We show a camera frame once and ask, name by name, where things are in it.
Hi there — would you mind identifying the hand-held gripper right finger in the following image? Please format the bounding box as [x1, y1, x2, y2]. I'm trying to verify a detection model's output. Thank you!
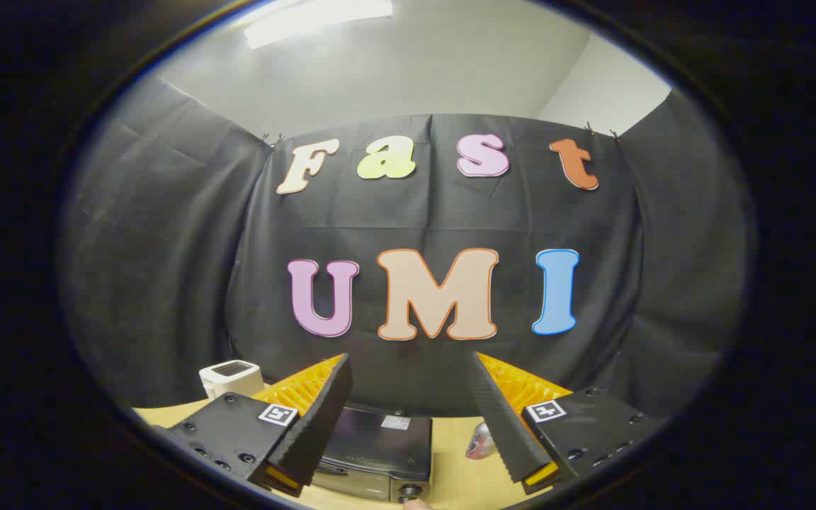
[468, 351, 664, 497]

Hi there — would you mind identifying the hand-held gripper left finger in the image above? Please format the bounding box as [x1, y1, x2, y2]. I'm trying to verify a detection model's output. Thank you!
[157, 353, 354, 498]

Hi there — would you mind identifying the black toaster oven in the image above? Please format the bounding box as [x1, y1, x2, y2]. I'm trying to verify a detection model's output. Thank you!
[311, 404, 434, 504]

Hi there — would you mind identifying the white pop-up toaster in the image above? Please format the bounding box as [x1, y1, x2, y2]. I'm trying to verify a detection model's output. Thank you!
[199, 360, 265, 402]

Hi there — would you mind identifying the red and silver can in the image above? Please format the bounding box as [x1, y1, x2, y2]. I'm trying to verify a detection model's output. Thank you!
[465, 421, 498, 461]

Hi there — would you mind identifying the black backdrop cloth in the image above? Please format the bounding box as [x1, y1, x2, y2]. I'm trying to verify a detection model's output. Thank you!
[61, 74, 756, 419]

